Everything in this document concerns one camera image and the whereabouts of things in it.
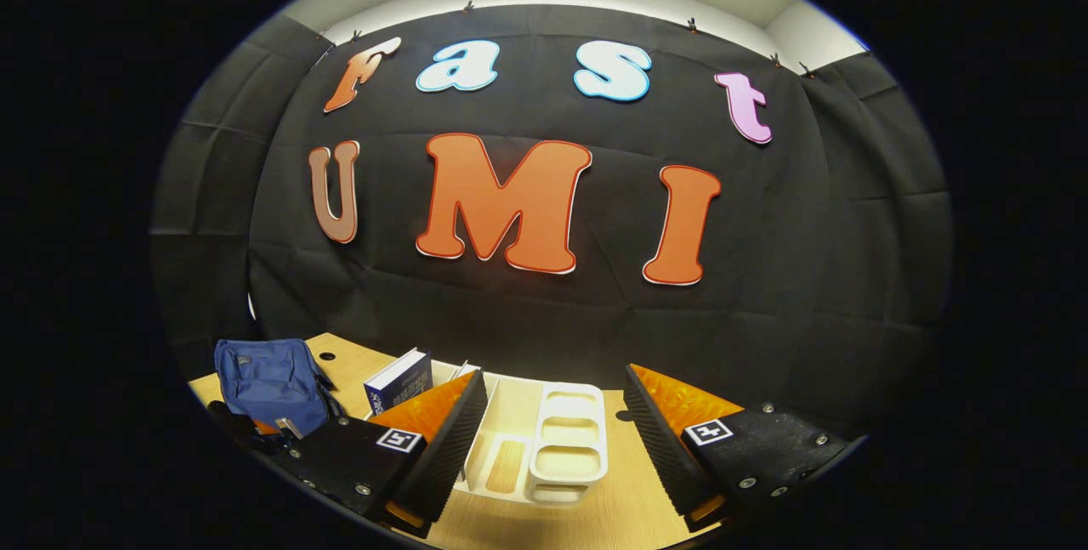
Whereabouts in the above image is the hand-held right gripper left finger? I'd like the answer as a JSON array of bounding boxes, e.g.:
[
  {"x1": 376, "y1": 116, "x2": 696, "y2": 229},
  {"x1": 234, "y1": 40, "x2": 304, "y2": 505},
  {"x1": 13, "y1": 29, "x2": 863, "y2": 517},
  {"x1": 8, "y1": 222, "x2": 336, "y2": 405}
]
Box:
[{"x1": 285, "y1": 370, "x2": 490, "y2": 538}]

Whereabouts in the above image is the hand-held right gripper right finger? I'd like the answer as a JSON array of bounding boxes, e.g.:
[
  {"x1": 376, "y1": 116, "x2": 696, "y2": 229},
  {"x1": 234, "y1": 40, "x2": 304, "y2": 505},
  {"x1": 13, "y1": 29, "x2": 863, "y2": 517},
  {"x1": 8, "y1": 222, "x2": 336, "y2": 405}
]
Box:
[{"x1": 625, "y1": 363, "x2": 868, "y2": 534}]

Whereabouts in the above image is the blue schoolbag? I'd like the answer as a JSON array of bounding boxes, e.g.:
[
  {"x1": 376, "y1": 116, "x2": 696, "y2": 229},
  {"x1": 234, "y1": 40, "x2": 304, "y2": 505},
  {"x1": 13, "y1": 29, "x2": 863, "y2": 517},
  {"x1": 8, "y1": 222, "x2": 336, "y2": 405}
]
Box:
[{"x1": 212, "y1": 337, "x2": 343, "y2": 440}]

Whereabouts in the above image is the blue picture book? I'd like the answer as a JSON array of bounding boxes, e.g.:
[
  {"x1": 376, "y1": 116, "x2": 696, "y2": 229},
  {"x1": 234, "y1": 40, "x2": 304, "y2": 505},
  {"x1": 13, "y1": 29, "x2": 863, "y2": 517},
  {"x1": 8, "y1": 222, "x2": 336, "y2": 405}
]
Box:
[{"x1": 364, "y1": 348, "x2": 433, "y2": 417}]

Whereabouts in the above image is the white bookshelf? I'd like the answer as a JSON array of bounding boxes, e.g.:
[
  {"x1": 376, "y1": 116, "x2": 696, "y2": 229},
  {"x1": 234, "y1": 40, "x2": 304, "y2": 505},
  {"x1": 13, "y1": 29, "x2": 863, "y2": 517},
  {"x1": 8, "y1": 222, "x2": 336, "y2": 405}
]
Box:
[{"x1": 429, "y1": 359, "x2": 610, "y2": 507}]

